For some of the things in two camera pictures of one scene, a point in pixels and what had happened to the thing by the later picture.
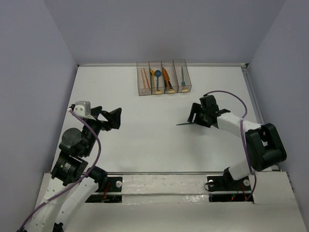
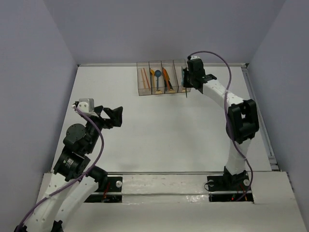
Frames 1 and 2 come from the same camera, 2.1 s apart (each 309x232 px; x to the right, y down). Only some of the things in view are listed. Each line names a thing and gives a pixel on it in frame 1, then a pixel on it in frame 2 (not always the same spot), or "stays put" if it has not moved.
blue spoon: [157, 73] stays put
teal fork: [183, 82] stays put
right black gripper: [196, 108] to [186, 83]
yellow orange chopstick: [143, 78] stays put
